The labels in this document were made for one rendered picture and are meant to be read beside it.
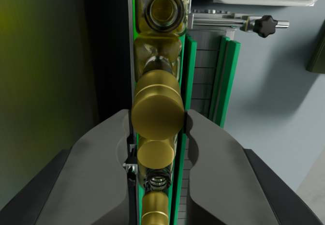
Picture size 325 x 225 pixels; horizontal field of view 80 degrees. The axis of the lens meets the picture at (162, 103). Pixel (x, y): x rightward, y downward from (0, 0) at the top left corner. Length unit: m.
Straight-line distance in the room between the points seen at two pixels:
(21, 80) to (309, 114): 0.77
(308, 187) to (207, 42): 2.23
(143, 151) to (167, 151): 0.02
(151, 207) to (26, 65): 0.20
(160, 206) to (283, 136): 0.62
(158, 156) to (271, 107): 0.58
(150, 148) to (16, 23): 0.15
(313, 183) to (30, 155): 2.43
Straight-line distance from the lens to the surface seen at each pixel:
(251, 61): 0.62
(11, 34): 0.21
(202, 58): 0.44
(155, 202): 0.27
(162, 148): 0.17
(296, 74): 0.71
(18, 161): 0.21
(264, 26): 0.32
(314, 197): 2.68
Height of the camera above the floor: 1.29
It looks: 63 degrees down
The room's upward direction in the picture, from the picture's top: 177 degrees clockwise
